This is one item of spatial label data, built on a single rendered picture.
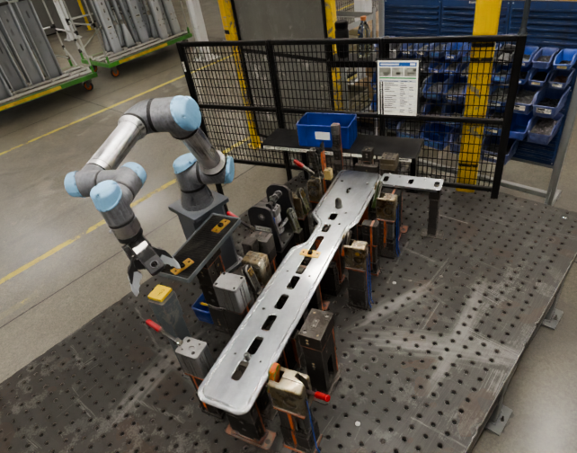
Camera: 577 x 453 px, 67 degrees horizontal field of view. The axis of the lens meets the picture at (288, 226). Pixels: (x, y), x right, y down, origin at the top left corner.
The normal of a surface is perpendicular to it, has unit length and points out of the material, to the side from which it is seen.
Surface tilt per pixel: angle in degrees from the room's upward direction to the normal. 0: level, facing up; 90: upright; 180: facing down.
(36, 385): 0
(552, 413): 0
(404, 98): 90
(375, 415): 0
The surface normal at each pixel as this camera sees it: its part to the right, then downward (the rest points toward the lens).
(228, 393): -0.14, -0.79
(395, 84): -0.42, 0.59
